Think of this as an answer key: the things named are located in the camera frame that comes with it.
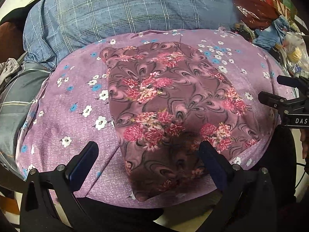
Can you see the brown furniture panel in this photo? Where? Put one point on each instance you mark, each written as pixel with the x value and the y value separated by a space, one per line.
pixel 9 38

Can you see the grey white patterned cloth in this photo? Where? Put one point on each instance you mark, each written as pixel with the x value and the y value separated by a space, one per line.
pixel 7 70

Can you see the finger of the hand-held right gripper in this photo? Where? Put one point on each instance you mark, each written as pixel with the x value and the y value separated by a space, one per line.
pixel 288 81
pixel 272 99

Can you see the maroon floral garment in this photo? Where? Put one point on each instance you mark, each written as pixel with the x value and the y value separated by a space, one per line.
pixel 169 101

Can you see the person's right hand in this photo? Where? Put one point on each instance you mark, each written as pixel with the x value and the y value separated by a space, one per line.
pixel 304 140

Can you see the red plastic bag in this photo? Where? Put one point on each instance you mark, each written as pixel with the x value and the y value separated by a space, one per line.
pixel 253 4

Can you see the light blue crumpled cloth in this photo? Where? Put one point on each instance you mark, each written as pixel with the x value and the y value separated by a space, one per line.
pixel 272 33

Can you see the grey striped cloth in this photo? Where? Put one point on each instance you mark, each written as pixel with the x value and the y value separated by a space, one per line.
pixel 19 96

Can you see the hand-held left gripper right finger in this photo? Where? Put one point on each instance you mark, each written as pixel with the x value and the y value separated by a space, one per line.
pixel 215 170

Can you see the lilac flower-print cloth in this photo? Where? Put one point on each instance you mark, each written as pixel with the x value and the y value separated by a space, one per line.
pixel 72 89

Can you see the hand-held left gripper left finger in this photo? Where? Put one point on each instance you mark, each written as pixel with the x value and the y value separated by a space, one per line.
pixel 80 168

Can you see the black cloth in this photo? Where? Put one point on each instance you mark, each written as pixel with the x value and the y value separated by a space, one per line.
pixel 108 215

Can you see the clear plastic bag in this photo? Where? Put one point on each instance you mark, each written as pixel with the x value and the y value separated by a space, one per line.
pixel 295 53

